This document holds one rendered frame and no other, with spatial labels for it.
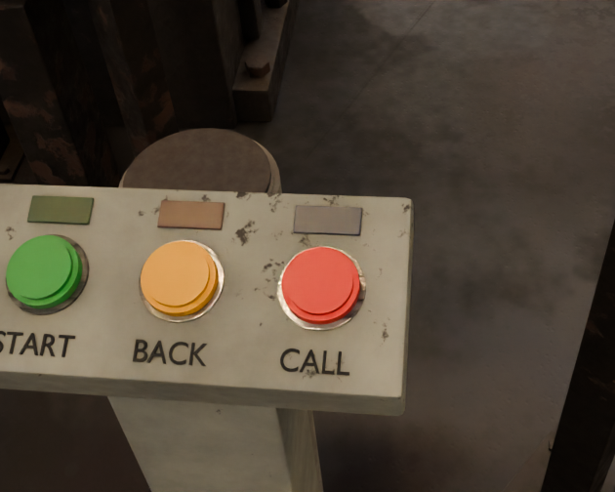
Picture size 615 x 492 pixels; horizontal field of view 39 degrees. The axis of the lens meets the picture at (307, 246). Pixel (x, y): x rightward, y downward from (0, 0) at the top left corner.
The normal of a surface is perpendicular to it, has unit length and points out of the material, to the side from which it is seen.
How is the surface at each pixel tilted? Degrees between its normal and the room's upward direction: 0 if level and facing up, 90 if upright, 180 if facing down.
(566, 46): 0
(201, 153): 0
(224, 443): 90
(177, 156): 0
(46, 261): 20
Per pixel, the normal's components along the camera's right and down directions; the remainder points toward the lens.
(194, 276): -0.11, -0.37
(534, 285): -0.07, -0.66
